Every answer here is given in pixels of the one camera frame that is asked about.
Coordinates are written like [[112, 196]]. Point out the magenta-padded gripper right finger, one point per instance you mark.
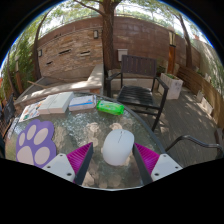
[[165, 165]]

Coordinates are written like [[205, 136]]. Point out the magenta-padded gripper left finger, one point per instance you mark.
[[60, 165]]

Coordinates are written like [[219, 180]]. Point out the white computer mouse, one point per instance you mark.
[[118, 146]]

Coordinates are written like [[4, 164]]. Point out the purple paw-shaped mouse pad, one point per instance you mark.
[[35, 140]]

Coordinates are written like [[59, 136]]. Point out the black metal armchair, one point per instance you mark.
[[200, 141]]

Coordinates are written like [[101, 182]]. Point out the white number plate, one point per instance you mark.
[[13, 128]]

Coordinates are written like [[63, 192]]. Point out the colourful picture sheet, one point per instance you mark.
[[30, 111]]

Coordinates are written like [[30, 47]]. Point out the white flat box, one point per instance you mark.
[[45, 105], [61, 102]]

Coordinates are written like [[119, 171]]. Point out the white and blue tissue pack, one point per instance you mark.
[[81, 103]]

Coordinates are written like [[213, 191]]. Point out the black mesh chair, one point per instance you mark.
[[8, 111]]

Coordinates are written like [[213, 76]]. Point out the dark slatted metal chair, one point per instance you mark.
[[138, 95]]

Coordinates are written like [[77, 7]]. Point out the white planter box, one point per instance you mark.
[[173, 85]]

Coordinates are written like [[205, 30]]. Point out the low stone planter ledge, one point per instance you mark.
[[95, 78]]

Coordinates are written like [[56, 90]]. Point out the brown wooden door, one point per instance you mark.
[[171, 56]]

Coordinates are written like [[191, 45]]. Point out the thin leaning tree trunk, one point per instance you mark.
[[36, 56]]

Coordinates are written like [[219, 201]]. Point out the thick tree trunk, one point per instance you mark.
[[107, 43]]

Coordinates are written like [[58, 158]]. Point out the black wall lamp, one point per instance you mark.
[[96, 34], [40, 53]]

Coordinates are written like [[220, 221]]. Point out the grey wall utility box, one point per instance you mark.
[[122, 55]]

